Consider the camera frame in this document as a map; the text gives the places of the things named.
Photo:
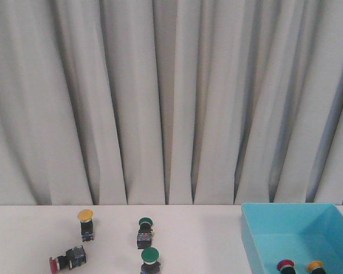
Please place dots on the yellow push button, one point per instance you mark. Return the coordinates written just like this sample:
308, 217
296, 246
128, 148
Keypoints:
316, 267
85, 218

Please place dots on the red push button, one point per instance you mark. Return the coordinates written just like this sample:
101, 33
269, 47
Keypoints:
286, 266
74, 257

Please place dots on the green push button upright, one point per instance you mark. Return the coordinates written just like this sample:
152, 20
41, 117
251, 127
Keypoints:
151, 265

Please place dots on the red push button lying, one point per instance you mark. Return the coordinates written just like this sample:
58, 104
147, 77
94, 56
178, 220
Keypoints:
74, 257

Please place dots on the grey pleated curtain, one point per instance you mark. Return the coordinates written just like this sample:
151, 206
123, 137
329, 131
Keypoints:
171, 102

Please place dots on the green push button lying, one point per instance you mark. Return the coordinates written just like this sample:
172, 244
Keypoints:
145, 233

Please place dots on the turquoise plastic box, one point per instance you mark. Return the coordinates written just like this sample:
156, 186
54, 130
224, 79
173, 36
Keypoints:
301, 232

